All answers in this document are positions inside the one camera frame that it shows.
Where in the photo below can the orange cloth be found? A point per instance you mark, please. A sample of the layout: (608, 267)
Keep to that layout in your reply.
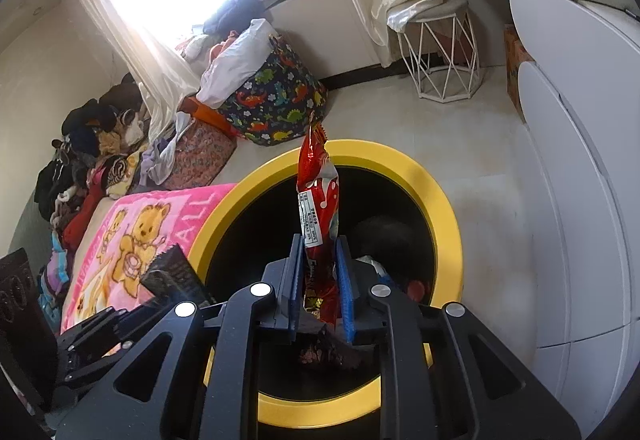
(220, 50)

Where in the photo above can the orange bag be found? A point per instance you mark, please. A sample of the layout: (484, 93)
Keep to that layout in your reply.
(210, 117)

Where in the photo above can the pink bear printed blanket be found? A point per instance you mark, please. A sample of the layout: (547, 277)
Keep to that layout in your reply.
(190, 210)

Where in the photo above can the brown floral bag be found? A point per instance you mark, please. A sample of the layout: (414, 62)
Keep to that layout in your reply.
(200, 154)

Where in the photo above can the large white plastic bag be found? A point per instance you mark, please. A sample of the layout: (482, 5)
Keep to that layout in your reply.
(235, 59)

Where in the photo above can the pale lilac shirt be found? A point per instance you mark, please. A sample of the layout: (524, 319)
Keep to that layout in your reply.
(162, 159)

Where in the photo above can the red snack wrapper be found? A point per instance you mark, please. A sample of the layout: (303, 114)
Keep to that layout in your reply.
(317, 190)

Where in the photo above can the red can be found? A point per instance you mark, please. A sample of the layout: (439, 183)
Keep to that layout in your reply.
(416, 291)

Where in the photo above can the white vanity dresser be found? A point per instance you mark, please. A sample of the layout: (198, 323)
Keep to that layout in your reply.
(575, 169)

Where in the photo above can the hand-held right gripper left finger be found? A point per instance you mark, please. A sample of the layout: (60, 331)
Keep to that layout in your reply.
(298, 295)

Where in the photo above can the orange cardboard box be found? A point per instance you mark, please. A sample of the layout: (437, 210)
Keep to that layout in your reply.
(515, 69)

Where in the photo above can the blue glove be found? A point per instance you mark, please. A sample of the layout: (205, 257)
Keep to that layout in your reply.
(384, 277)

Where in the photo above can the black jacket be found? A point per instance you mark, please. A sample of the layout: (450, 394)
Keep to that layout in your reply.
(235, 9)

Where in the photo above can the dinosaur print storage bag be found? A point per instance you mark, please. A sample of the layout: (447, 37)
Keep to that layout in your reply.
(270, 94)

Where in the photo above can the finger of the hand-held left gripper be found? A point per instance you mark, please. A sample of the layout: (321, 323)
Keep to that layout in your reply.
(95, 362)
(100, 322)

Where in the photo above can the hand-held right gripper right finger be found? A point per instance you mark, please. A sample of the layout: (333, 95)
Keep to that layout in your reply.
(346, 300)

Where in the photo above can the yellow rimmed black trash bin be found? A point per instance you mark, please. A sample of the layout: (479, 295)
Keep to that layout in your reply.
(400, 159)

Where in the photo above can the pile of clothes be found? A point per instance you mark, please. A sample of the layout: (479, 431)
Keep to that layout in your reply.
(80, 119)

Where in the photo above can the black snack wrapper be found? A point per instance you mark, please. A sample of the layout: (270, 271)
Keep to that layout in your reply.
(172, 272)

